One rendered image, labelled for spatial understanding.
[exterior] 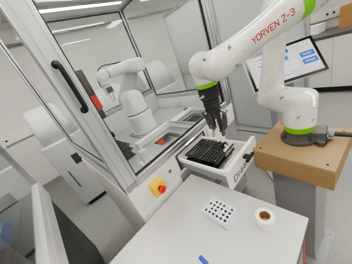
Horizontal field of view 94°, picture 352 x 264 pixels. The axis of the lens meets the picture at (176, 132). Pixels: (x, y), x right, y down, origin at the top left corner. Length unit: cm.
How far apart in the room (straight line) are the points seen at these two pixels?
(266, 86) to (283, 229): 63
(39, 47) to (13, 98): 331
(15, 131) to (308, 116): 404
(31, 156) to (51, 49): 350
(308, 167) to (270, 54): 53
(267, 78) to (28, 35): 95
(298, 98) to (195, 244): 73
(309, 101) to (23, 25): 103
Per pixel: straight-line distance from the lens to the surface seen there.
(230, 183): 79
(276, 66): 95
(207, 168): 85
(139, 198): 89
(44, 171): 419
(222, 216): 78
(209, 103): 74
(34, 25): 73
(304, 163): 87
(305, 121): 90
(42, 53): 71
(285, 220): 81
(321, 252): 162
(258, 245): 76
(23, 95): 398
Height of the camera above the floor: 143
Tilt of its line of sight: 24 degrees down
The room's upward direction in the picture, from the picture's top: 22 degrees counter-clockwise
